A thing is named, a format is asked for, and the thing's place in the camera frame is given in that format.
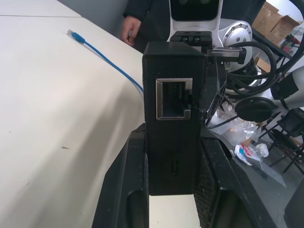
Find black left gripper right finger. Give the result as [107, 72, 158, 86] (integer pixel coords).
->
[194, 132, 272, 228]

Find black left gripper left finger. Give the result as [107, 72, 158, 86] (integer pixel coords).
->
[91, 122, 150, 228]

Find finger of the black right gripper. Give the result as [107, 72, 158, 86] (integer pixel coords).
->
[200, 61, 228, 119]

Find small black box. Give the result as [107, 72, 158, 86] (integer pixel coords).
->
[142, 42, 207, 197]

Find brown cardboard box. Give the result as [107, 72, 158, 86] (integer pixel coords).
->
[251, 1, 303, 46]

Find person's bare hand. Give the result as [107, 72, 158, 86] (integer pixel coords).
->
[121, 15, 143, 47]

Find person's dark jacket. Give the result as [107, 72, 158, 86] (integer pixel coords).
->
[123, 0, 172, 54]

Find white and red crumpled wrapper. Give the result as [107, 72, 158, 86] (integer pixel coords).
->
[234, 143, 269, 166]

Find black round robot joint cover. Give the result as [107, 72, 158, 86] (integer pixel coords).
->
[235, 97, 276, 123]

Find clear plastic bag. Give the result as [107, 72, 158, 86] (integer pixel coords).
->
[208, 104, 270, 152]

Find silver robot body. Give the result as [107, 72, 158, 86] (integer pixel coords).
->
[270, 66, 304, 110]

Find black metal chair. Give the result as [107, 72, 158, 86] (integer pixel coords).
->
[258, 108, 304, 173]

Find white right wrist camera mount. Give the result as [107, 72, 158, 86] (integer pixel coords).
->
[167, 0, 225, 48]

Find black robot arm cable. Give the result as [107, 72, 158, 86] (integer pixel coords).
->
[225, 41, 279, 94]

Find blue Ethernet cable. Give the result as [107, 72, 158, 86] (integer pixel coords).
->
[67, 29, 145, 95]

